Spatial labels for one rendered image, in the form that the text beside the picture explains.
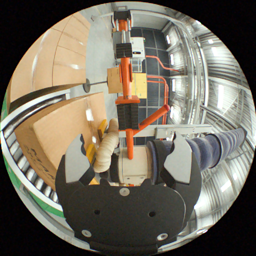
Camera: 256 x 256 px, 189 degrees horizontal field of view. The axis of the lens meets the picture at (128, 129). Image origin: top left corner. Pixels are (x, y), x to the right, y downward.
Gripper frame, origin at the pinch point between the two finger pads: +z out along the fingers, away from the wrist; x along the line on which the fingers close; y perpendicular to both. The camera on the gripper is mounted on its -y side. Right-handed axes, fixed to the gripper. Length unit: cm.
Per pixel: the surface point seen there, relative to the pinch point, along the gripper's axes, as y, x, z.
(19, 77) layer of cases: -30, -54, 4
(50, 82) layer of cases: -19, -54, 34
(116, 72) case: -32, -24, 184
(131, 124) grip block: 3.7, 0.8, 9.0
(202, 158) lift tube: 20.0, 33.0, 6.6
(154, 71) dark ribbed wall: -175, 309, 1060
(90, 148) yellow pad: 10.2, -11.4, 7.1
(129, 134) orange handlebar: 8.0, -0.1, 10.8
